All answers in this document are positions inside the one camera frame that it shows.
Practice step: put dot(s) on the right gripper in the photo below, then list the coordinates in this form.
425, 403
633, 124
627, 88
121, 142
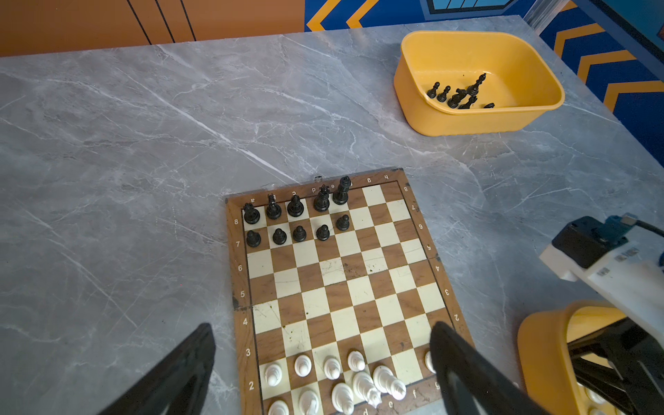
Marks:
621, 362

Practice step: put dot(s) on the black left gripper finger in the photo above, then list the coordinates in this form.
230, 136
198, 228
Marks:
176, 385

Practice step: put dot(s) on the wooden chess board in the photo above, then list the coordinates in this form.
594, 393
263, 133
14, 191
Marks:
311, 315

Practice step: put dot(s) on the near yellow tray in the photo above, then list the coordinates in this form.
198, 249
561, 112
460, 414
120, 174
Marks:
547, 367

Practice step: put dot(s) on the yellow tray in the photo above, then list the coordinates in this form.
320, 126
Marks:
547, 367
461, 83

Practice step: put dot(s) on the black pawn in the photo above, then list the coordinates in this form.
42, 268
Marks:
323, 233
279, 236
299, 234
343, 223
253, 239

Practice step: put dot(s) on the black rook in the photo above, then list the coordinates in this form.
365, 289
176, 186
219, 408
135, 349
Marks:
251, 214

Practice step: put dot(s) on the black knight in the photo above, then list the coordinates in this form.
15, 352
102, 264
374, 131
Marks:
273, 209

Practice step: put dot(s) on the black bishop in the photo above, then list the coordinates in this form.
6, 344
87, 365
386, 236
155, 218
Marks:
295, 207

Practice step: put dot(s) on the black king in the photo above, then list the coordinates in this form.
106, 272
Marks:
341, 195

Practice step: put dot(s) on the black queen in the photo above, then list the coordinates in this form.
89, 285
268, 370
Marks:
322, 200

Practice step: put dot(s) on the far yellow tray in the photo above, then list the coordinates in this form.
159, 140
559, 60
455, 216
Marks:
461, 83

